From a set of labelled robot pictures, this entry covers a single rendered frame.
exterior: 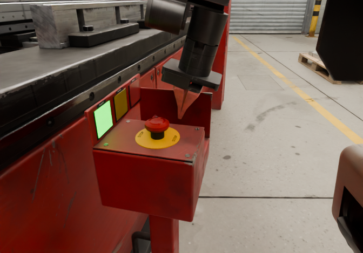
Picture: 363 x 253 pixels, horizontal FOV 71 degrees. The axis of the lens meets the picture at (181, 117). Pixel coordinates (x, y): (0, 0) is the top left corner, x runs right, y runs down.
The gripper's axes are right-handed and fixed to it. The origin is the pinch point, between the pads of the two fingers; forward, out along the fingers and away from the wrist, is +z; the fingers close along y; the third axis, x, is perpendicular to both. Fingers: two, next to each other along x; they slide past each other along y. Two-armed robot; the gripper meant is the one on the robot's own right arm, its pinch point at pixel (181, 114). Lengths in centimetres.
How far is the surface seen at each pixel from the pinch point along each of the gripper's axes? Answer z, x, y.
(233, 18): 40, -725, 1
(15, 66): -2.2, 7.2, 29.6
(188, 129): -0.8, 6.3, -2.5
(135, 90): -1.0, -1.4, 10.4
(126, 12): -7, -44, 32
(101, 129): 0.6, 12.5, 10.1
